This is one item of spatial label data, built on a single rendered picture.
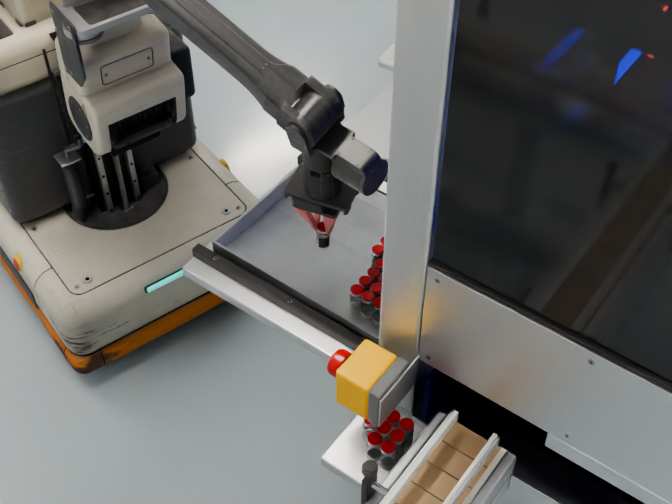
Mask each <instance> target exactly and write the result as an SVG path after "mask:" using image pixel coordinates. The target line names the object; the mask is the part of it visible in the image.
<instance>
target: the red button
mask: <svg viewBox="0 0 672 504"><path fill-rule="evenodd" d="M351 354H352V353H350V352H349V351H347V350H345V349H338V350H337V351H336V352H335V353H334V354H333V355H332V356H331V358H330V359H329V362H328V366H327V370H328V372H329V374H330V375H332V376H334V377H335V378H336V371H337V369H338V368H339V367H340V366H341V365H342V364H343V363H344V362H345V361H346V360H347V359H348V357H349V356H350V355H351Z"/></svg>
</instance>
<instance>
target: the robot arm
mask: <svg viewBox="0 0 672 504"><path fill-rule="evenodd" d="M142 1H143V2H144V3H145V4H147V5H148V6H149V7H150V8H151V9H153V10H154V11H155V12H156V13H157V14H159V15H160V16H161V17H162V18H163V19H165V20H166V21H167V22H168V23H169V24H171V25H172V26H173V27H174V28H175V29H177V30H178V31H179V32H180V33H181V34H182V35H184V36H185V37H186V38H187V39H188V40H190V41H191V42H192V43H193V44H194V45H196V46H197V47H198V48H199V49H200V50H202V51H203V52H204V53H205V54H206V55H208V56H209V57H210V58H211V59H212V60H214V61H215V62H216V63H217V64H218V65H220V66H221V67H222V68H223V69H224V70H225V71H227V72H228V73H229V74H230V75H231V76H233V77H234V78H235V79H236V80H237V81H239V82H240V83H241V84H242V85H243V86H244V87H245V88H246V89H247V90H248V91H249V92H250V93H251V94H252V95H253V96H254V97H255V99H256V100H257V101H258V102H259V104H260V105H261V106H262V108H263V110H264V111H265V112H267V113H268V114H269V115H270V116H271V117H273V118H274V119H275V120H276V124H277V125H279V126H280V127H281V128H282V129H283V130H285V131H286V134H287V136H288V139H289V142H290V145H291V146H292V147H293V148H295V149H297V150H298V151H300V152H302V153H303V164H301V165H299V166H298V168H297V169H296V171H295V173H294V174H293V176H292V178H291V179H290V181H289V183H288V184H287V186H286V188H285V189H284V196H285V198H286V199H287V198H288V196H290V197H292V206H293V207H295V210H296V211H297V212H298V213H299V214H300V215H301V216H302V217H303V218H304V219H305V220H306V221H307V222H308V223H309V225H310V226H311V228H312V229H313V230H314V231H315V232H316V231H317V225H318V223H319V222H320V218H321V215H322V216H323V222H324V226H325V230H326V233H327V235H328V236H329V235H330V234H331V232H332V230H333V227H334V224H335V221H336V219H337V217H338V215H339V213H340V212H341V211H342V212H344V215H347V214H348V213H349V211H350V209H351V204H352V202H353V200H354V198H355V197H356V195H358V194H359V192H360V193H362V194H363V195H365V196H370V195H372V194H373V193H375V192H376V191H377V190H378V188H379V187H380V186H381V184H382V183H383V181H384V179H385V177H386V175H387V171H388V162H387V161H386V160H384V159H383V158H381V157H380V155H379V154H378V153H377V152H376V151H375V150H374V149H372V148H370V147H369V146H367V145H366V144H364V143H363V142H361V141H359V140H358V139H356V138H355V136H356V135H355V132H354V131H352V130H350V129H349V128H347V127H345V126H343V125H342V124H341V122H342V121H343V119H344V118H345V114H344V108H345V104H344V100H343V96H342V94H341V93H340V92H339V90H338V89H336V88H335V87H334V86H332V85H330V84H326V85H324V84H322V83H321V82H320V81H319V80H318V79H316V78H315V77H314V76H313V75H311V76H310V77H309V78H308V77H307V76H306V75H305V74H304V73H302V72H301V71H300V70H299V69H298V68H296V67H295V66H293V65H290V64H288V63H286V62H284V61H282V60H281V59H279V58H277V57H276V56H274V55H273V54H271V53H270V52H269V51H267V50H266V49H265V48H263V47H262V46H261V45H260V44H259V43H257V42H256V41H255V40H254V39H253V38H251V37H250V36H249V35H248V34H247V33H245V32H244V31H243V30H242V29H241V28H239V27H238V26H237V25H236V24H235V23H233V22H232V21H231V20H230V19H229V18H227V17H226V16H225V15H224V14H223V13H221V12H220V11H219V10H218V9H217V8H215V7H214V6H213V5H212V4H211V3H209V2H208V1H207V0H142ZM299 98H300V100H299V101H298V102H297V100H298V99H299ZM296 102H297V103H296ZM295 103H296V104H295ZM294 104H295V105H294ZM293 105H294V106H293ZM292 106H293V107H292ZM311 212H312V213H314V217H315V219H314V217H313V215H312V213H311Z"/></svg>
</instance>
